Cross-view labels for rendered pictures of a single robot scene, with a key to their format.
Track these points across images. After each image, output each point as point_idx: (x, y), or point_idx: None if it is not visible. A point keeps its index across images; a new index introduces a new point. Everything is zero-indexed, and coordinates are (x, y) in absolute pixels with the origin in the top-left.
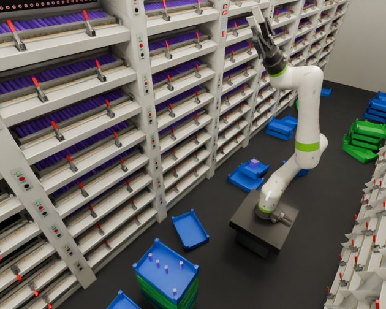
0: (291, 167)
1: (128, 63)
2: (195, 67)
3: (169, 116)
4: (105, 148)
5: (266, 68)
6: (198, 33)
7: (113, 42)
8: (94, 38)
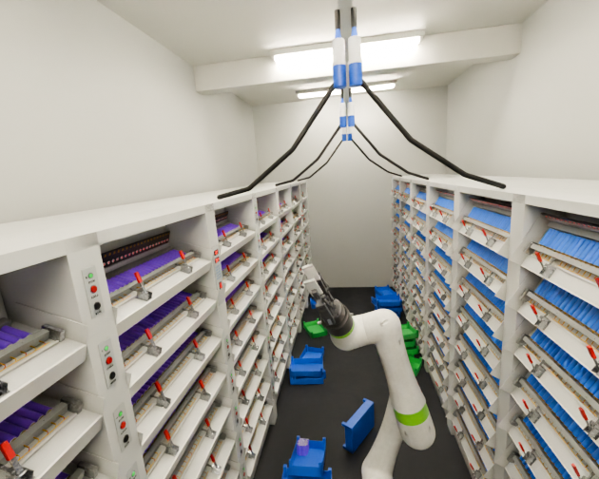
0: (390, 447)
1: (82, 403)
2: (190, 344)
3: (167, 456)
4: None
5: (333, 331)
6: (183, 294)
7: (50, 383)
8: (5, 400)
